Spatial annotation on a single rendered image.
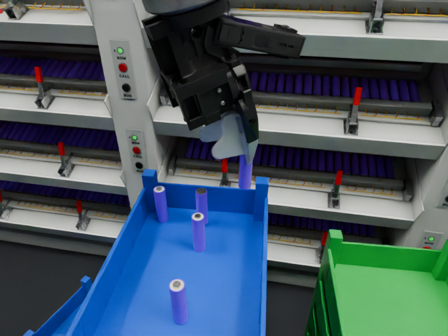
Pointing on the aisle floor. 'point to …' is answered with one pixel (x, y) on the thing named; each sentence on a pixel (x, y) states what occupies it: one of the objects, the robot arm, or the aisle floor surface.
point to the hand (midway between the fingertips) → (248, 150)
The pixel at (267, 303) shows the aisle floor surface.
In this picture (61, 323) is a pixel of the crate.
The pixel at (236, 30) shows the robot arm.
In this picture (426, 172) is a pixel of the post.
